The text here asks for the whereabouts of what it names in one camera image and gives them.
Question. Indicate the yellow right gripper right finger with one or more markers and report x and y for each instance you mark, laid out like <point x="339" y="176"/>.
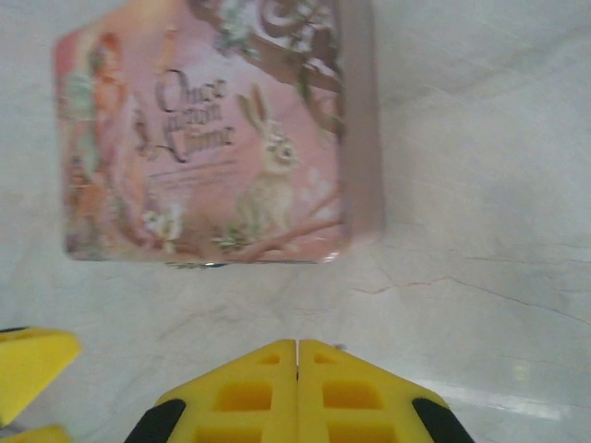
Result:
<point x="318" y="383"/>

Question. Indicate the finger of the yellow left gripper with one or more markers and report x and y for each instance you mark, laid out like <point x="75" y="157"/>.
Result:
<point x="32" y="369"/>
<point x="37" y="436"/>

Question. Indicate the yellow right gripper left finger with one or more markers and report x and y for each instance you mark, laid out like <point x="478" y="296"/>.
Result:
<point x="272" y="383"/>

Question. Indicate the pink illustrated tin box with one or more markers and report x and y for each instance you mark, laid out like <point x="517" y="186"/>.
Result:
<point x="208" y="138"/>

